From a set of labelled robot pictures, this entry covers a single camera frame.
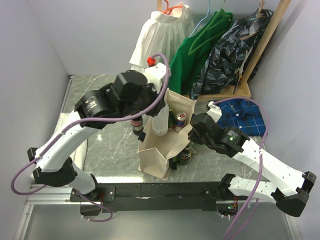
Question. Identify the clear Chang soda bottle near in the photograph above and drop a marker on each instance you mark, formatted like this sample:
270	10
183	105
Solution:
196	149

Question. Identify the clear water bottle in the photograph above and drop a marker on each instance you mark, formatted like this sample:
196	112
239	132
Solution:
160	122

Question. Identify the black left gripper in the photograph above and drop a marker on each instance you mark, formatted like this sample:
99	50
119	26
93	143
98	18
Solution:
155	96

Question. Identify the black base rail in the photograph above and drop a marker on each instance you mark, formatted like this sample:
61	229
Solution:
164	196

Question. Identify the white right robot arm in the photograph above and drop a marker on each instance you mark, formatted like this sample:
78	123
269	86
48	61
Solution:
289	189

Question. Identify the blue plaid shirt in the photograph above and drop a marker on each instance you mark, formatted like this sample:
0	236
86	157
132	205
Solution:
243	115

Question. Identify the light blue hanger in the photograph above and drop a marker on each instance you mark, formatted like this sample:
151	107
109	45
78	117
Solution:
202	23

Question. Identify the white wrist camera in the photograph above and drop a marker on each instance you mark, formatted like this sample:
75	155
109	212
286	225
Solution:
213	111
155	73

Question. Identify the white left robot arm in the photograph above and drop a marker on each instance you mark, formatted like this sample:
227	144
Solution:
95	111

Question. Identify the red bull can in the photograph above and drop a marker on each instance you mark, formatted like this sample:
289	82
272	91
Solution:
180	121

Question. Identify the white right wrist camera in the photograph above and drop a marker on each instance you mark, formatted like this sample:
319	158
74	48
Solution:
213	111

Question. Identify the folded white cloth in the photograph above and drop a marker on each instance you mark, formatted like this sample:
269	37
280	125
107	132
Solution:
80	150

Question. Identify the green gold-capped glass bottle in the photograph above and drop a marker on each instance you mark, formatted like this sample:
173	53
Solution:
171	118

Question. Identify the dark cola bottle red cap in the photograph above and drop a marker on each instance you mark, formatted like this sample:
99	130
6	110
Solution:
137	125

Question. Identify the wooden clothes rack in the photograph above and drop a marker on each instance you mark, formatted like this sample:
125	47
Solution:
242	88

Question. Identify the white pleated skirt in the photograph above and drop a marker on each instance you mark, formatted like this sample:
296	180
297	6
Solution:
162	33

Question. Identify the green beer bottle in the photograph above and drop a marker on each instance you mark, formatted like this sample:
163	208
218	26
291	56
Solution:
184	157

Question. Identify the green garment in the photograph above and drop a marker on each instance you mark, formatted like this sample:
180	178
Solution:
185	68

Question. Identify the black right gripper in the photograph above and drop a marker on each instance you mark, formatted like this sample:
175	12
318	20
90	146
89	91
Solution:
193	137

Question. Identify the green hanger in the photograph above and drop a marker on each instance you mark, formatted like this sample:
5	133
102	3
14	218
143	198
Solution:
216	27

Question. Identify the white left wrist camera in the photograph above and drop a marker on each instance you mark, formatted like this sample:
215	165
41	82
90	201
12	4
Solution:
155	73

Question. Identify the beige canvas tote bag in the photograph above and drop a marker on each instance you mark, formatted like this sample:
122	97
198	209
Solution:
155	151

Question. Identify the dark patterned garment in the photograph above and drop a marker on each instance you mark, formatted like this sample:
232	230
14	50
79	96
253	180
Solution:
231	54

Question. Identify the orange hanger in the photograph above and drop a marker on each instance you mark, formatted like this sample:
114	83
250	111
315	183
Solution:
169	9

